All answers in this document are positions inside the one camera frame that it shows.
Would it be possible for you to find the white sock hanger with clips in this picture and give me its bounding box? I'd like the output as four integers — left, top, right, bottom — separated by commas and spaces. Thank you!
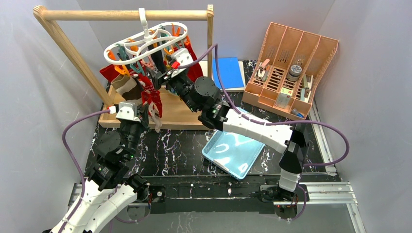
103, 8, 188, 75

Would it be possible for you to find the beige sock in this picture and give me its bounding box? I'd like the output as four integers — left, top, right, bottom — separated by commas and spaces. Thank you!
148, 100, 163, 133

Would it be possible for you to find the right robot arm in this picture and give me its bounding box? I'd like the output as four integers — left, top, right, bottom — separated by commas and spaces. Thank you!
150, 70, 309, 201

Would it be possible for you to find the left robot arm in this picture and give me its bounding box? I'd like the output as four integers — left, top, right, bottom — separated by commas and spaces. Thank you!
47, 101, 151, 233

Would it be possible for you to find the red santa hanging sock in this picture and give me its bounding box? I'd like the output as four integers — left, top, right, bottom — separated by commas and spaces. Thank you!
135, 73, 163, 118

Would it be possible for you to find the brown striped hanging sock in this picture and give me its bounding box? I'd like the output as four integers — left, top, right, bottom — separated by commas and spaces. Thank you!
111, 74, 143, 105

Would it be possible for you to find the navy hanging sock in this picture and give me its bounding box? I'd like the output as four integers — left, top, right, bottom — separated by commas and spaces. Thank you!
151, 50, 167, 74

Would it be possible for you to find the white board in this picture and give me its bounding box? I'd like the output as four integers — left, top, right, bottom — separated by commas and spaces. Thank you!
198, 60, 247, 92

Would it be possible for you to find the wooden clothes rack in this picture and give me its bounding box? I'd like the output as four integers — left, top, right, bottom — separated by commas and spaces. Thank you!
33, 4, 214, 130

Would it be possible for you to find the long red hanging sock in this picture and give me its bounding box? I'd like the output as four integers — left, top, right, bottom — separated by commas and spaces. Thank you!
99, 64, 120, 83

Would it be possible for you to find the blue folder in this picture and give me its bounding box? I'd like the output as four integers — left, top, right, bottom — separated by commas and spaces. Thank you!
210, 57, 246, 90

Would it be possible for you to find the stapler in organizer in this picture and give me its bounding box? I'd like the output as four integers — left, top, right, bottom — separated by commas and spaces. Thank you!
255, 58, 270, 82

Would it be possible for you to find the light blue plastic basket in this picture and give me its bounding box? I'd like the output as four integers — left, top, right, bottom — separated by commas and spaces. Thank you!
202, 130, 265, 180

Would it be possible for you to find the white small box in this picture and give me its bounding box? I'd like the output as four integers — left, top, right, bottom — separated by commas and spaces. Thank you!
275, 87, 293, 109

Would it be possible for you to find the pink desk file organizer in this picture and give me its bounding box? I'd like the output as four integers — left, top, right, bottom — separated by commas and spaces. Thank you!
242, 22, 339, 120

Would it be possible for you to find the grey round tin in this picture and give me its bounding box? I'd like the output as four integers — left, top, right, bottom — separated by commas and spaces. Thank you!
286, 65, 303, 82

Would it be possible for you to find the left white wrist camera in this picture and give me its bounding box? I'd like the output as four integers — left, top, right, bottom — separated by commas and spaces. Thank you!
107, 101, 141, 122

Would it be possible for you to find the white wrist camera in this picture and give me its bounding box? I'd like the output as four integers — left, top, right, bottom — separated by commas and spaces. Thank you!
107, 101, 141, 122
171, 48, 194, 78

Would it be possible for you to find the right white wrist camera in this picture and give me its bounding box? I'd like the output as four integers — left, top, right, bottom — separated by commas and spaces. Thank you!
171, 48, 194, 78

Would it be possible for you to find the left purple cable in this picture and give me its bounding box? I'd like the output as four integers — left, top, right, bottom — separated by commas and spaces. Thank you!
59, 109, 112, 233

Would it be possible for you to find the purple cable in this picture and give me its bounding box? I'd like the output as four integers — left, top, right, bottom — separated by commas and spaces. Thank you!
59, 109, 112, 233
177, 43, 350, 168

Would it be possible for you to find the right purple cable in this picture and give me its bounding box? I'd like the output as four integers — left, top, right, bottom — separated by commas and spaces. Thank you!
177, 43, 350, 168

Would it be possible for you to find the metal base rail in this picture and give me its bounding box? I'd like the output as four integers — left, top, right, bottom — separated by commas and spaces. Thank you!
69, 180, 358, 215

